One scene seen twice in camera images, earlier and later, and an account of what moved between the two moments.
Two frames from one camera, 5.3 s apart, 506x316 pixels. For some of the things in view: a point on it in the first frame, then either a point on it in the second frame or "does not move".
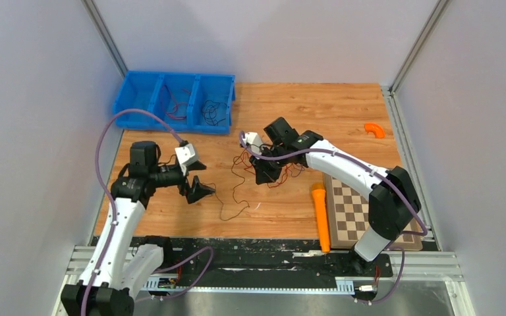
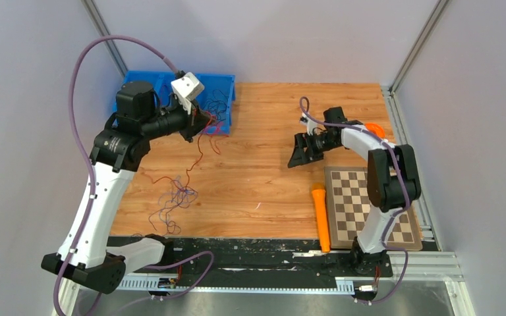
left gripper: (198, 190) to (198, 120)
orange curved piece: (378, 131) does not move
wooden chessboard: (348, 221) does not move
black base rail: (231, 258) does not move
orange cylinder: (319, 193) does not move
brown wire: (234, 191) to (219, 105)
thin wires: (275, 180) to (187, 169)
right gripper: (264, 174) to (303, 140)
